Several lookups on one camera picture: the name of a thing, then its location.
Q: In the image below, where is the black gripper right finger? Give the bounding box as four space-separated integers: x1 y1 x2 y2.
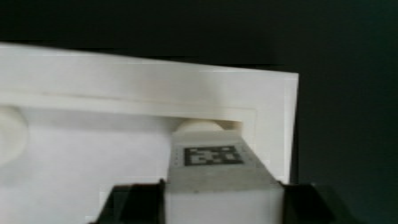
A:
278 181 362 224

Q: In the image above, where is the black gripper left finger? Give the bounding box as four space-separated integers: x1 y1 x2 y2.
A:
88 180 165 224

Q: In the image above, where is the white leg with tag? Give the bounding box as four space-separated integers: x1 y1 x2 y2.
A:
165 120 284 224

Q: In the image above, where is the white square tabletop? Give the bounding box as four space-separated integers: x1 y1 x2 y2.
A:
0 43 298 224

